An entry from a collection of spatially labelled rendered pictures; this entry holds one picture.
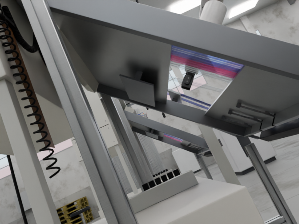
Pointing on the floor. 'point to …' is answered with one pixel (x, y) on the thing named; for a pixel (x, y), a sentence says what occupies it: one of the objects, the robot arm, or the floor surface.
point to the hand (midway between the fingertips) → (187, 82)
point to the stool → (81, 214)
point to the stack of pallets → (68, 208)
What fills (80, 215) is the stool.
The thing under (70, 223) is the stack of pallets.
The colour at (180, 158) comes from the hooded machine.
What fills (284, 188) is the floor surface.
